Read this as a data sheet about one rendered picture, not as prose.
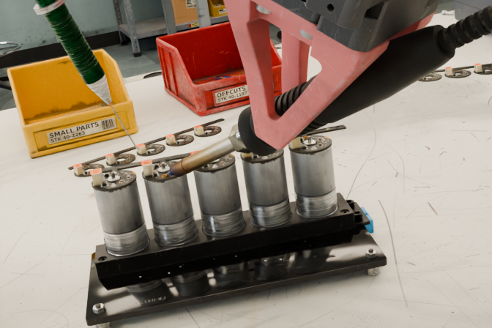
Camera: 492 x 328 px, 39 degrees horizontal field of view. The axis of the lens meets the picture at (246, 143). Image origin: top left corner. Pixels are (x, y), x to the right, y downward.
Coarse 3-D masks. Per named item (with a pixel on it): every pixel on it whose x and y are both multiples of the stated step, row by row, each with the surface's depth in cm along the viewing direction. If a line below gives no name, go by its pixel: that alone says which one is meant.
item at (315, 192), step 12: (312, 144) 40; (300, 156) 39; (312, 156) 39; (324, 156) 39; (300, 168) 40; (312, 168) 39; (324, 168) 40; (300, 180) 40; (312, 180) 40; (324, 180) 40; (300, 192) 40; (312, 192) 40; (324, 192) 40; (300, 204) 41; (312, 204) 40; (324, 204) 40; (336, 204) 41; (312, 216) 41; (324, 216) 41
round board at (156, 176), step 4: (156, 164) 40; (168, 164) 40; (172, 164) 40; (156, 168) 40; (156, 172) 39; (144, 176) 39; (148, 176) 39; (152, 176) 39; (156, 176) 39; (160, 176) 38; (168, 176) 38; (172, 176) 38; (176, 176) 38; (148, 180) 38; (152, 180) 38; (156, 180) 38; (160, 180) 38; (164, 180) 38
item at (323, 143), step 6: (300, 138) 41; (312, 138) 41; (318, 138) 40; (324, 138) 41; (288, 144) 40; (318, 144) 40; (324, 144) 40; (330, 144) 40; (294, 150) 39; (300, 150) 39; (306, 150) 39; (312, 150) 39; (318, 150) 39
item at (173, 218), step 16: (160, 192) 38; (176, 192) 39; (160, 208) 39; (176, 208) 39; (192, 208) 40; (160, 224) 39; (176, 224) 39; (192, 224) 40; (160, 240) 40; (176, 240) 40
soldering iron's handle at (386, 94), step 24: (456, 24) 26; (480, 24) 25; (408, 48) 26; (432, 48) 26; (384, 72) 27; (408, 72) 27; (288, 96) 31; (360, 96) 28; (384, 96) 28; (240, 120) 33; (336, 120) 30; (264, 144) 32
